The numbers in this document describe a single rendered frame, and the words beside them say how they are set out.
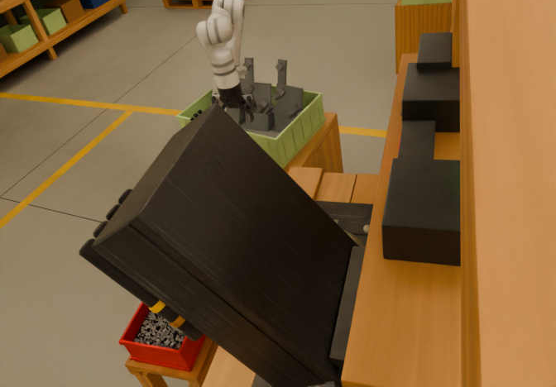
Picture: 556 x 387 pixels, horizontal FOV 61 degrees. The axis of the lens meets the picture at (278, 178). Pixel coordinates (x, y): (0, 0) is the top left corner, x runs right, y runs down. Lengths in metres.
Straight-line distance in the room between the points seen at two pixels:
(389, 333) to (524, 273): 0.46
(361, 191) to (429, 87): 0.92
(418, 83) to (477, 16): 0.57
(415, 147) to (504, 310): 0.68
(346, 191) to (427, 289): 1.19
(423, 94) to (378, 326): 0.48
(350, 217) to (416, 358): 1.12
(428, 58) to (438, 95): 0.13
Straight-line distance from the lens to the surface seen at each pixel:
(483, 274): 0.22
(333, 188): 1.89
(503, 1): 0.48
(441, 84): 1.01
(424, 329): 0.68
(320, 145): 2.35
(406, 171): 0.79
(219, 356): 1.47
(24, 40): 6.67
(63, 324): 3.09
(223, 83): 1.49
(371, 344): 0.67
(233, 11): 1.72
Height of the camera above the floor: 2.11
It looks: 38 degrees down
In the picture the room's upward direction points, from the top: 13 degrees counter-clockwise
